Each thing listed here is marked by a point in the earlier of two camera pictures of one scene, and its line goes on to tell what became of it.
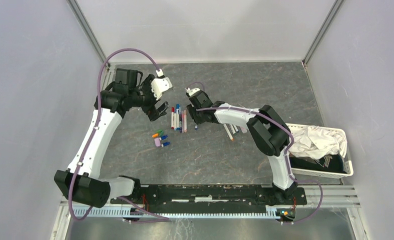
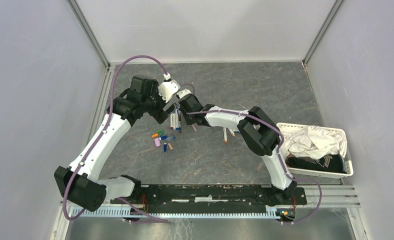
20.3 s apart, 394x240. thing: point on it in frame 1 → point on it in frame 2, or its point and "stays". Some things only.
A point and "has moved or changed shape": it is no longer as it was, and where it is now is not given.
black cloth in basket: [332, 163] stays
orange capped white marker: [228, 132] has moved or changed shape
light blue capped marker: [175, 121] stays
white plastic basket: [348, 162] stays
